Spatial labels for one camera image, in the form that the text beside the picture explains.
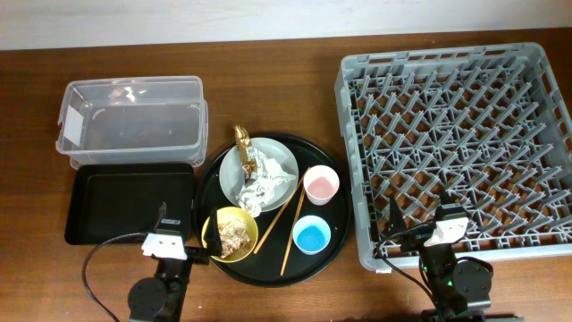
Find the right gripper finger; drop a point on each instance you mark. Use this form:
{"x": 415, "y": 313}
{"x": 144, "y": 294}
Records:
{"x": 395, "y": 223}
{"x": 445, "y": 198}

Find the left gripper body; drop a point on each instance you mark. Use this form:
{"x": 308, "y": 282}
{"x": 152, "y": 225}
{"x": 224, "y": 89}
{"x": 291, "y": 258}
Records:
{"x": 197, "y": 255}

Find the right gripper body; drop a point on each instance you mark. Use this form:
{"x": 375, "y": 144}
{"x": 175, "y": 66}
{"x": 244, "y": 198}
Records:
{"x": 428, "y": 237}

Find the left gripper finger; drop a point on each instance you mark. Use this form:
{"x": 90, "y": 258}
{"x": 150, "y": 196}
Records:
{"x": 212, "y": 235}
{"x": 161, "y": 215}

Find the food scraps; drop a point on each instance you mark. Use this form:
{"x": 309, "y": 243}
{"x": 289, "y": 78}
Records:
{"x": 234, "y": 237}

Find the yellow bowl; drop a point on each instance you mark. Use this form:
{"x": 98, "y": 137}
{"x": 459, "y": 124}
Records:
{"x": 229, "y": 213}

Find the grey plate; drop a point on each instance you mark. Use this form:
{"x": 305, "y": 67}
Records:
{"x": 231, "y": 176}

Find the white napkin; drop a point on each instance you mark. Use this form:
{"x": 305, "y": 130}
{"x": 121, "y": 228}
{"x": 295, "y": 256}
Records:
{"x": 253, "y": 195}

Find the pink cup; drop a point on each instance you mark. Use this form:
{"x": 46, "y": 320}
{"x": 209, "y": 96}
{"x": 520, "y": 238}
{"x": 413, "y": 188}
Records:
{"x": 320, "y": 184}

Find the blue cup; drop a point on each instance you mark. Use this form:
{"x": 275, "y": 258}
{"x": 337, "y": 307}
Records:
{"x": 311, "y": 234}

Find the wooden chopstick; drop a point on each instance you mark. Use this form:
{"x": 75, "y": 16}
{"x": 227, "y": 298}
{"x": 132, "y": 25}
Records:
{"x": 277, "y": 217}
{"x": 290, "y": 240}

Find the gold foil wrapper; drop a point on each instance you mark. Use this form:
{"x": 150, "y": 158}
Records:
{"x": 247, "y": 153}

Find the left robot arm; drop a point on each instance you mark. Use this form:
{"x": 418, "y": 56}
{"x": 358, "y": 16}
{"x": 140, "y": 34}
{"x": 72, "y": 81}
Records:
{"x": 161, "y": 297}

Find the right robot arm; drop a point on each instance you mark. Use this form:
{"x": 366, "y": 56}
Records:
{"x": 459, "y": 288}

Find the grey dishwasher rack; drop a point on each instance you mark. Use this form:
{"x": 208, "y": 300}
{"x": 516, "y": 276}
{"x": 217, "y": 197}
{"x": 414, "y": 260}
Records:
{"x": 488, "y": 124}

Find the black rectangular tray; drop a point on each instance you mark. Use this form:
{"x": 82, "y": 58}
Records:
{"x": 113, "y": 200}

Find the black round tray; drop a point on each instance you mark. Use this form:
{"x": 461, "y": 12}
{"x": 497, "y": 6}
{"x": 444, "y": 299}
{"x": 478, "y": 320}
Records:
{"x": 264, "y": 268}

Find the clear plastic bin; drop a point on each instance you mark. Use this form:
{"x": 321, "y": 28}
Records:
{"x": 134, "y": 120}

